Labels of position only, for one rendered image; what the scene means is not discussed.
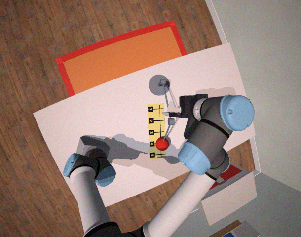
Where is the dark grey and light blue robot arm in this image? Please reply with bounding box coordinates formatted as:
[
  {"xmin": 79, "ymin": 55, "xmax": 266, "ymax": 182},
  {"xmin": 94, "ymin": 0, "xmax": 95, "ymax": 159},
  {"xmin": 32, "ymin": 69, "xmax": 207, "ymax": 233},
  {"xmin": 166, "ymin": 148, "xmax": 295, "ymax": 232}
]
[{"xmin": 63, "ymin": 95, "xmax": 255, "ymax": 237}]

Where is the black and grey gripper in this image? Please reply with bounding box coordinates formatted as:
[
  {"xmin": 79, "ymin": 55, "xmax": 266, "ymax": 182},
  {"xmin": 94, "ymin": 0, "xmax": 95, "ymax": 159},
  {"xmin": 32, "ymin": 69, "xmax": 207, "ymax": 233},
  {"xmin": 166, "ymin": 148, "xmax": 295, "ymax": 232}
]
[{"xmin": 162, "ymin": 94, "xmax": 208, "ymax": 121}]

